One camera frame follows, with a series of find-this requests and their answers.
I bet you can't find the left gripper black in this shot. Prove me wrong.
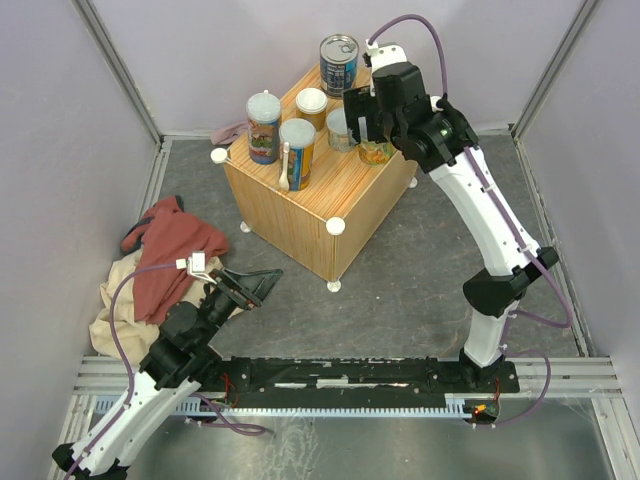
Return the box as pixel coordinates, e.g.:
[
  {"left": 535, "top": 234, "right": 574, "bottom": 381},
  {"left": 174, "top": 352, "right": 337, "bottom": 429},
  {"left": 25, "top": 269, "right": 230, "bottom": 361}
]
[{"left": 195, "top": 264, "right": 283, "bottom": 347}]

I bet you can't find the clear lid small cup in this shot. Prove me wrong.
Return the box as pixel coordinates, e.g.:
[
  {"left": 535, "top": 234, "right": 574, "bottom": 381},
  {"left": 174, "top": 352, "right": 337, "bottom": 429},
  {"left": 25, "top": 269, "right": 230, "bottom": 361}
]
[{"left": 326, "top": 107, "right": 356, "bottom": 153}]

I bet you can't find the orange cup white lid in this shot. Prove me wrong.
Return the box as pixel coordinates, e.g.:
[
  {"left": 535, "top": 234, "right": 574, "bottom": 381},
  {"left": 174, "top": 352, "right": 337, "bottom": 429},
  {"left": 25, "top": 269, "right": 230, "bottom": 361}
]
[{"left": 295, "top": 88, "right": 328, "bottom": 131}]

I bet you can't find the blue Progresso soup can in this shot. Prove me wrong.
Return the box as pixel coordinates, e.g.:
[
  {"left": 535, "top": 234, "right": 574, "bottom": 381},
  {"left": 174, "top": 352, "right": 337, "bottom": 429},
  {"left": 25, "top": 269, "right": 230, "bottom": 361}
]
[{"left": 319, "top": 34, "right": 359, "bottom": 98}]

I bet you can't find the green orange fruit cup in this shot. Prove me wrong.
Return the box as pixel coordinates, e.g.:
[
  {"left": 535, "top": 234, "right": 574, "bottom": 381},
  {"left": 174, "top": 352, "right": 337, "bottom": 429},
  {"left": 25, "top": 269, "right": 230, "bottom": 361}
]
[{"left": 357, "top": 141, "right": 395, "bottom": 167}]

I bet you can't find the tall yellow drink can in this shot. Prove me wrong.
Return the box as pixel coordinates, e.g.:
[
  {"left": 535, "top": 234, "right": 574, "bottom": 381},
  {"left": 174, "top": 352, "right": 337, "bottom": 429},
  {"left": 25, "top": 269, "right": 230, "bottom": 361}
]
[{"left": 279, "top": 118, "right": 316, "bottom": 191}]

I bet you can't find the tall can cartoon label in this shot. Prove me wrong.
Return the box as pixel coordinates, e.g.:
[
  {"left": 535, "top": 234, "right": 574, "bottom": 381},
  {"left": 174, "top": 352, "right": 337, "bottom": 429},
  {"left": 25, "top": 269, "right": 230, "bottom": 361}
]
[{"left": 246, "top": 90, "right": 282, "bottom": 165}]

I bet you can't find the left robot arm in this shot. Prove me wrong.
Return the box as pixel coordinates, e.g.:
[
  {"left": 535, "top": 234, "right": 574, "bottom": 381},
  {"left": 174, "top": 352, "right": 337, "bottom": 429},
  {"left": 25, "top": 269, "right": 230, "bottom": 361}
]
[{"left": 52, "top": 268, "right": 283, "bottom": 479}]

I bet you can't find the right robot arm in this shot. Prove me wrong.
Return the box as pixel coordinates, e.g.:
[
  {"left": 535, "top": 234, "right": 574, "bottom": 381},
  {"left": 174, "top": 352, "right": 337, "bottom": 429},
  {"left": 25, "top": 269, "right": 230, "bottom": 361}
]
[{"left": 343, "top": 62, "right": 559, "bottom": 391}]

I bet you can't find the wooden cube counter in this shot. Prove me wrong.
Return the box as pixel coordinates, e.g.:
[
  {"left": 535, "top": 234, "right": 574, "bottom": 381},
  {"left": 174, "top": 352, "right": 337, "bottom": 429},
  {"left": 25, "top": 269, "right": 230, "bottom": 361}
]
[{"left": 224, "top": 129, "right": 417, "bottom": 290}]

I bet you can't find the pink cloth behind counter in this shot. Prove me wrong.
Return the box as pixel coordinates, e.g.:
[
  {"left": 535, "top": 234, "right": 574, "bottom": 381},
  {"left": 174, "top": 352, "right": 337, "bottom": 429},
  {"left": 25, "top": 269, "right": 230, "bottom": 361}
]
[{"left": 210, "top": 121, "right": 247, "bottom": 146}]

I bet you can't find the red cloth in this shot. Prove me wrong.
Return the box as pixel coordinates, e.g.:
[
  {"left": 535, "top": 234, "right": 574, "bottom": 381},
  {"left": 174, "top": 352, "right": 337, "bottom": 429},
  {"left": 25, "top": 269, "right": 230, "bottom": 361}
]
[{"left": 120, "top": 195, "right": 229, "bottom": 325}]

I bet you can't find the white plastic spoon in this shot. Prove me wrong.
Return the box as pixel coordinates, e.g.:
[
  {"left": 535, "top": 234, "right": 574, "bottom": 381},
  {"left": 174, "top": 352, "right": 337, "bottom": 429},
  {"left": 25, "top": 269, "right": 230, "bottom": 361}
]
[{"left": 278, "top": 142, "right": 291, "bottom": 191}]

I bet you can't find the beige cloth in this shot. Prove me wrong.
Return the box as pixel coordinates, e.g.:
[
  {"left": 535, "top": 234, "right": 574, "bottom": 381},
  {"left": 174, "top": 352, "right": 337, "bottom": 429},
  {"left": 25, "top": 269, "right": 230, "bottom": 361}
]
[{"left": 89, "top": 250, "right": 205, "bottom": 366}]

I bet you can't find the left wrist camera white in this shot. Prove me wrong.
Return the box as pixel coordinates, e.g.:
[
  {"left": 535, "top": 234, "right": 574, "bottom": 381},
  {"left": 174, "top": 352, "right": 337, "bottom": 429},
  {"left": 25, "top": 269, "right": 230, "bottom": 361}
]
[{"left": 175, "top": 251, "right": 217, "bottom": 285}]

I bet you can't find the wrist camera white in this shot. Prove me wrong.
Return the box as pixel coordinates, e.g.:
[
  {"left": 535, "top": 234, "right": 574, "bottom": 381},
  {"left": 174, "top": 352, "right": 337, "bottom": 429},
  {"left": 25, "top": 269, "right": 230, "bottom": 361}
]
[
  {"left": 175, "top": 251, "right": 217, "bottom": 285},
  {"left": 365, "top": 40, "right": 408, "bottom": 74}
]

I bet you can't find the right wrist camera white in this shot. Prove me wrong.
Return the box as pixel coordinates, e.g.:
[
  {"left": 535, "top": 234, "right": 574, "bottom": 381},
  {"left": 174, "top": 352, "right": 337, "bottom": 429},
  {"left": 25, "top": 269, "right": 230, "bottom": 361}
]
[{"left": 365, "top": 40, "right": 408, "bottom": 74}]

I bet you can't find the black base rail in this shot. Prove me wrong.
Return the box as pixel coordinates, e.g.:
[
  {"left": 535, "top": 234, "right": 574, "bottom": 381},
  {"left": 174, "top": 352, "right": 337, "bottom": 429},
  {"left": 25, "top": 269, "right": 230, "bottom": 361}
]
[{"left": 201, "top": 355, "right": 520, "bottom": 408}]

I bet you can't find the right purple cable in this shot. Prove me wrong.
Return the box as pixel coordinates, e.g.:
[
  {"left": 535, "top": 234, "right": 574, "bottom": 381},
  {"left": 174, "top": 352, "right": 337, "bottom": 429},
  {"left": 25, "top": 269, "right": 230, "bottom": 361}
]
[{"left": 368, "top": 13, "right": 449, "bottom": 99}]

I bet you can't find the white cable duct strip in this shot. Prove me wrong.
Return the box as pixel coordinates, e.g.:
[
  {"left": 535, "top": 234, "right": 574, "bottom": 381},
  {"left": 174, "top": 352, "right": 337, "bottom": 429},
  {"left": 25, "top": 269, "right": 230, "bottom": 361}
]
[{"left": 92, "top": 395, "right": 500, "bottom": 421}]

